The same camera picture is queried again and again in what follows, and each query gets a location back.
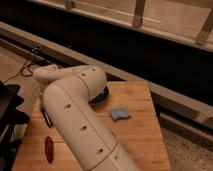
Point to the black striped eraser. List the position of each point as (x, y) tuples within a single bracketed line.
[(46, 117)]

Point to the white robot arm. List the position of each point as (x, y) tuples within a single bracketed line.
[(65, 98)]

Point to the dark blue ceramic bowl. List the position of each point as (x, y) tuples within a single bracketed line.
[(101, 97)]

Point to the blue sponge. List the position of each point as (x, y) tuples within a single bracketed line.
[(120, 113)]

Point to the black chair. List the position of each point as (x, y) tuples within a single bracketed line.
[(10, 116)]

